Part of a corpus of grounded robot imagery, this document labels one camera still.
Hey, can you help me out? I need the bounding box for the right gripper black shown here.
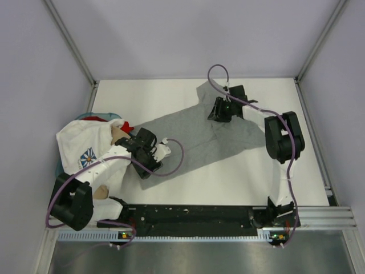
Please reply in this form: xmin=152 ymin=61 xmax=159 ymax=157
xmin=207 ymin=97 xmax=236 ymax=123

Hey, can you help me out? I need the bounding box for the grey t-shirt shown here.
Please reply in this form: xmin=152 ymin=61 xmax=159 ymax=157
xmin=135 ymin=82 xmax=265 ymax=190

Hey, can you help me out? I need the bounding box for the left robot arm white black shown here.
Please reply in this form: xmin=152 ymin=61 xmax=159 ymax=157
xmin=46 ymin=128 xmax=171 ymax=231

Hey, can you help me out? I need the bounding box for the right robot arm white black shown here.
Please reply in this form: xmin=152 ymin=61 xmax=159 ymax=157
xmin=208 ymin=85 xmax=305 ymax=228

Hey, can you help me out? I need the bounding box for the red t-shirt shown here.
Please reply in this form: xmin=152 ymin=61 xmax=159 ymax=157
xmin=82 ymin=116 xmax=134 ymax=134

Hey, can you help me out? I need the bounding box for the teal plastic basket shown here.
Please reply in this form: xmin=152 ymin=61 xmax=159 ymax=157
xmin=55 ymin=112 xmax=121 ymax=177

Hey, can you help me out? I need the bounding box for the white t-shirt with flower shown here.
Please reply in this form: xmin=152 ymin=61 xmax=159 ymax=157
xmin=56 ymin=119 xmax=131 ymax=221

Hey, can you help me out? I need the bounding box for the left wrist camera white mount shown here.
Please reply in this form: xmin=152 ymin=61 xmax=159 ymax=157
xmin=153 ymin=138 xmax=171 ymax=162

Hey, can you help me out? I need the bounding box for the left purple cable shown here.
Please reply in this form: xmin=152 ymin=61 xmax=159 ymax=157
xmin=45 ymin=138 xmax=185 ymax=249

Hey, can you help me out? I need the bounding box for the purple cable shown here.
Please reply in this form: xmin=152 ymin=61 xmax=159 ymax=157
xmin=45 ymin=138 xmax=185 ymax=249
xmin=207 ymin=64 xmax=299 ymax=248

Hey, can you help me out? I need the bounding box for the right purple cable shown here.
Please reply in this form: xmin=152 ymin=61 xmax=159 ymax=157
xmin=207 ymin=64 xmax=299 ymax=248

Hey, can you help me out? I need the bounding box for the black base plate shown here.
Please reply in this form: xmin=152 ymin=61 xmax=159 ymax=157
xmin=97 ymin=204 xmax=300 ymax=237

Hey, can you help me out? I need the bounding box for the grey slotted cable duct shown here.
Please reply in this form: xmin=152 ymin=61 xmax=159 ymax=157
xmin=58 ymin=231 xmax=289 ymax=243

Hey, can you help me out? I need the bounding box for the aluminium frame front rail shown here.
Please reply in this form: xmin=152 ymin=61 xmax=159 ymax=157
xmin=45 ymin=207 xmax=359 ymax=231

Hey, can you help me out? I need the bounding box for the right aluminium frame post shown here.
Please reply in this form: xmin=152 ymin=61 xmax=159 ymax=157
xmin=295 ymin=0 xmax=350 ymax=84

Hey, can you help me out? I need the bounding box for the aluminium frame post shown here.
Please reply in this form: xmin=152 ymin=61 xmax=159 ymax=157
xmin=42 ymin=0 xmax=96 ymax=87
xmin=295 ymin=0 xmax=350 ymax=84

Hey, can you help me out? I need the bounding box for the left aluminium frame post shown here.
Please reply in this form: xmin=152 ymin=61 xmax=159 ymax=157
xmin=42 ymin=0 xmax=96 ymax=87

